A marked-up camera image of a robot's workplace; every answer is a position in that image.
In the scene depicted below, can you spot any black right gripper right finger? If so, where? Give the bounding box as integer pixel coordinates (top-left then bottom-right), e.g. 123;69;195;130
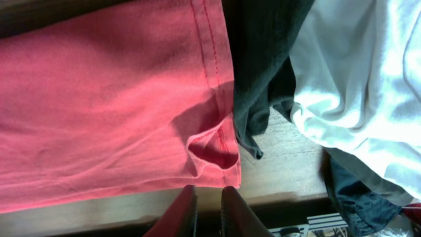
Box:
221;186;273;237

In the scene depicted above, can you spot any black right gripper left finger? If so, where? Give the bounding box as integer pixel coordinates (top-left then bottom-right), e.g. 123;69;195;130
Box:
143;185;197;237

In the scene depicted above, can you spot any red printed t-shirt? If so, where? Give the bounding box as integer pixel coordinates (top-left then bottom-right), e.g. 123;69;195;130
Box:
1;0;241;213

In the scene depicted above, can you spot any dark blue folded garment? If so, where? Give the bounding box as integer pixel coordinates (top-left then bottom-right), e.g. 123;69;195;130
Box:
324;156;401;236

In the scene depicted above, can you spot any dark navy garment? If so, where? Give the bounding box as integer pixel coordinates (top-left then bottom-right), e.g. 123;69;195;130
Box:
222;0;314;159

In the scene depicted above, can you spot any white printed t-shirt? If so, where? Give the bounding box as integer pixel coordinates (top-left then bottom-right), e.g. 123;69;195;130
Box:
290;0;420;206

